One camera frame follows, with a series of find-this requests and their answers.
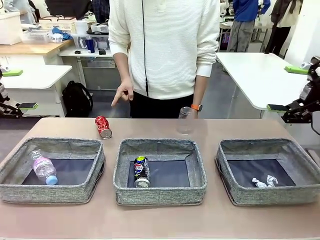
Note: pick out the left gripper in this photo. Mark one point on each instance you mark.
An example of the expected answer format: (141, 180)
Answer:
(2, 92)

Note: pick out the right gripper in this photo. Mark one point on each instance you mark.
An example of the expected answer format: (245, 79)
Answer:
(312, 91)

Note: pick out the clear plastic water bottle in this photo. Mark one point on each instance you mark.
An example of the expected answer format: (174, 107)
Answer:
(43, 168)

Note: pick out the crushed red soda can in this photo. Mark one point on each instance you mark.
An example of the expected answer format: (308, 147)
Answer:
(103, 126)

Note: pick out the clear plastic cup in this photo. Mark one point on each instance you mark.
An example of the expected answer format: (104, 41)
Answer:
(185, 122)

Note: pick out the black Pepsi can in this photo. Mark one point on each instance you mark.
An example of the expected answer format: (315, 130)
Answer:
(142, 172)

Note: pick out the person's right forearm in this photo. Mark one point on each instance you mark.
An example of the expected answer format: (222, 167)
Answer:
(122, 67)

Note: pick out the person's left forearm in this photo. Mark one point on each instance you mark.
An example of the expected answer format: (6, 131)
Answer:
(201, 90)

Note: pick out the person's left hand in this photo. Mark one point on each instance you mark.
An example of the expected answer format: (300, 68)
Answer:
(195, 114)

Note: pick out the person's right hand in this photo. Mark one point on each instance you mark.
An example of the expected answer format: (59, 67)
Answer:
(126, 87)

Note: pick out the white desk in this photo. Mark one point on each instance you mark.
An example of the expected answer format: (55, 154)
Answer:
(37, 80)
(85, 62)

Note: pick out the large white table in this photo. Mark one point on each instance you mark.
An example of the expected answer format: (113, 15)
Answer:
(257, 75)

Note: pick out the wooden top table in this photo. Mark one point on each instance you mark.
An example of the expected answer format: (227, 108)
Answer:
(32, 48)

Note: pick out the clear plastic crate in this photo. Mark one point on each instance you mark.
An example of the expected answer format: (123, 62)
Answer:
(35, 37)

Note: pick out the black backpack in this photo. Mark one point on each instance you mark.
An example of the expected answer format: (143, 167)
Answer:
(77, 100)

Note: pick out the white storage box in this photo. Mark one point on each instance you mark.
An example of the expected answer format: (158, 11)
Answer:
(10, 28)

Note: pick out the person in dark scarf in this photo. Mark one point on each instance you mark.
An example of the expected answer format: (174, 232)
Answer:
(282, 25)

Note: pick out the blue cloth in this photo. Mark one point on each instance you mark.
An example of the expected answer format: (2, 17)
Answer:
(62, 33)

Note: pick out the cream labelled box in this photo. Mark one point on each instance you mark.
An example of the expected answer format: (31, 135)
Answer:
(58, 25)

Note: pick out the person in grey top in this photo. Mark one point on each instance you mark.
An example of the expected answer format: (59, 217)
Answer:
(18, 10)

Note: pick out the blue bottle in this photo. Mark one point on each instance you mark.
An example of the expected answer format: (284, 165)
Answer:
(90, 45)

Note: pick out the person in blue sweater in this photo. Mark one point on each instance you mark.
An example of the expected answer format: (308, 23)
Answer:
(246, 22)

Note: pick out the clear storage drawer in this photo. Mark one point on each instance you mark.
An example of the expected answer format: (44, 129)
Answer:
(100, 41)

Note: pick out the orange smartwatch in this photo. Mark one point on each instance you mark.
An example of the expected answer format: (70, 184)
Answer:
(197, 107)

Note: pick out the grey fabric basket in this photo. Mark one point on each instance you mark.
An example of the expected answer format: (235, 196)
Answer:
(275, 195)
(50, 190)
(160, 193)

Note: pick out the person in plaid shirt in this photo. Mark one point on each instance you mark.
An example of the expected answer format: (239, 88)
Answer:
(101, 10)

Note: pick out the person's white sweater torso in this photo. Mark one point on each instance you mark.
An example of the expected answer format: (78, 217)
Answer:
(170, 50)

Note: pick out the person's black trousers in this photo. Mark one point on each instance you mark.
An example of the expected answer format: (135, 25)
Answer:
(162, 107)

